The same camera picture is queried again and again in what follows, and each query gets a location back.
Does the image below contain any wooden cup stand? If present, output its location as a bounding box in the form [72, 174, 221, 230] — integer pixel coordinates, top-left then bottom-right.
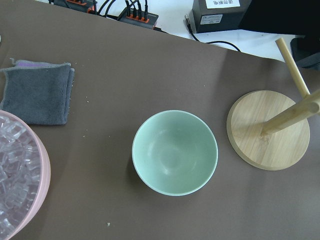
[226, 38, 320, 171]

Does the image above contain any pink bowl of ice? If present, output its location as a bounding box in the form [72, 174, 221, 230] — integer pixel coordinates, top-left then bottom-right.
[0, 110, 51, 240]

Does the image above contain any green ceramic bowl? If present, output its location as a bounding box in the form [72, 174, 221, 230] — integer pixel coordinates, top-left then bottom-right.
[131, 110, 218, 196]

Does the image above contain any grey folded cloth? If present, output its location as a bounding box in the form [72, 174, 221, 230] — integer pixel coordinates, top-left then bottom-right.
[0, 60, 75, 125]

